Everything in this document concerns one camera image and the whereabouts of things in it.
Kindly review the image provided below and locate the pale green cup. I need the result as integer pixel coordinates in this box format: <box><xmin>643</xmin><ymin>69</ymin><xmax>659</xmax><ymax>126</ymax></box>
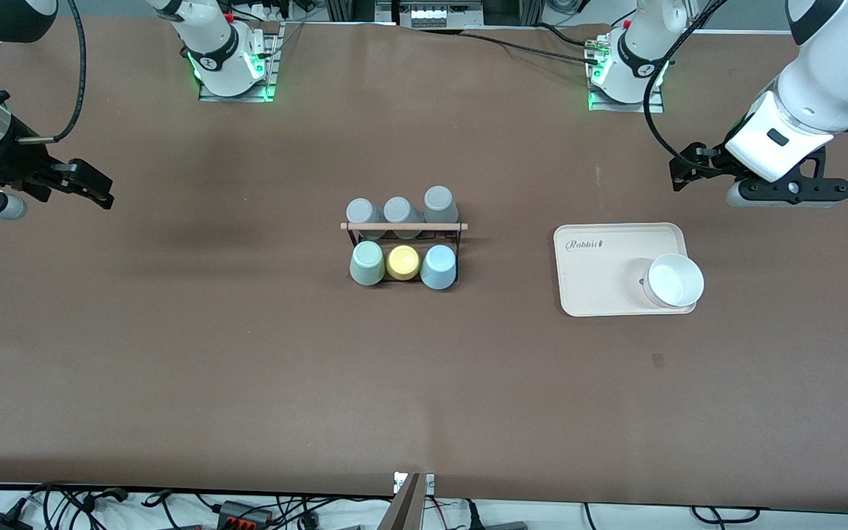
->
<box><xmin>350</xmin><ymin>241</ymin><xmax>386</xmax><ymax>286</ymax></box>

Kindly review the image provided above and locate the light blue cup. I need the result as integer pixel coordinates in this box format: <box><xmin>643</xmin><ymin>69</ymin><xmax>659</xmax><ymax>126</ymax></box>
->
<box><xmin>420</xmin><ymin>244</ymin><xmax>459</xmax><ymax>291</ymax></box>

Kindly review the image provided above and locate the white bowl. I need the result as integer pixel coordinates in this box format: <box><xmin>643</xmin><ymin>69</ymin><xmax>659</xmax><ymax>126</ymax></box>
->
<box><xmin>643</xmin><ymin>253</ymin><xmax>705</xmax><ymax>308</ymax></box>

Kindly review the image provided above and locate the beige plastic tray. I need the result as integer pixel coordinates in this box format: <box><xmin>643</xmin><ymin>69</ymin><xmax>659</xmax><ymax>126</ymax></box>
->
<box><xmin>554</xmin><ymin>223</ymin><xmax>697</xmax><ymax>318</ymax></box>

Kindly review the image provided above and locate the grey cup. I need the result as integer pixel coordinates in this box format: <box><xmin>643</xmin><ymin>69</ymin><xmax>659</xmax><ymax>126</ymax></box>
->
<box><xmin>346</xmin><ymin>197</ymin><xmax>384</xmax><ymax>241</ymax></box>
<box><xmin>384</xmin><ymin>196</ymin><xmax>425</xmax><ymax>239</ymax></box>
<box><xmin>423</xmin><ymin>185</ymin><xmax>460</xmax><ymax>224</ymax></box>

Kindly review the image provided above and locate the grey control box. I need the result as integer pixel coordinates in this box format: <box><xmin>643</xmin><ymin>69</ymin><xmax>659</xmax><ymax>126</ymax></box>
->
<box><xmin>397</xmin><ymin>0</ymin><xmax>485</xmax><ymax>29</ymax></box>

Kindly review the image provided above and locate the yellow cup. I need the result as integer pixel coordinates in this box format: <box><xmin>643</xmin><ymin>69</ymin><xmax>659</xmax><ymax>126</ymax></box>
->
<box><xmin>386</xmin><ymin>245</ymin><xmax>422</xmax><ymax>282</ymax></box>

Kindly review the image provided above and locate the black power strip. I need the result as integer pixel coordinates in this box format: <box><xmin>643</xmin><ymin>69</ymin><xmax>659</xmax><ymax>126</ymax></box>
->
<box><xmin>216</xmin><ymin>500</ymin><xmax>275</xmax><ymax>530</ymax></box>

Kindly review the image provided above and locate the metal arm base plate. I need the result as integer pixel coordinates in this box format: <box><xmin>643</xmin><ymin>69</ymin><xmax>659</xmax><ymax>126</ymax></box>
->
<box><xmin>587</xmin><ymin>33</ymin><xmax>666</xmax><ymax>114</ymax></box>
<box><xmin>198</xmin><ymin>22</ymin><xmax>282</xmax><ymax>103</ymax></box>

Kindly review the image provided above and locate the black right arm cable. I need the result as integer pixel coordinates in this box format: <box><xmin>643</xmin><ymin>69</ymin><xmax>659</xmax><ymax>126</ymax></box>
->
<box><xmin>18</xmin><ymin>0</ymin><xmax>87</xmax><ymax>143</ymax></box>

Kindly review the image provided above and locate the black cable on table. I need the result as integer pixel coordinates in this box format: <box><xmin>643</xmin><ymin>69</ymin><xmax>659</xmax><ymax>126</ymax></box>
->
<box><xmin>417</xmin><ymin>24</ymin><xmax>605</xmax><ymax>66</ymax></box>

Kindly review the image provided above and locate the black wire cup rack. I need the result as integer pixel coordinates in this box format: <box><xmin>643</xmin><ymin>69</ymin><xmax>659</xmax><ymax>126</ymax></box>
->
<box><xmin>341</xmin><ymin>221</ymin><xmax>469</xmax><ymax>286</ymax></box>

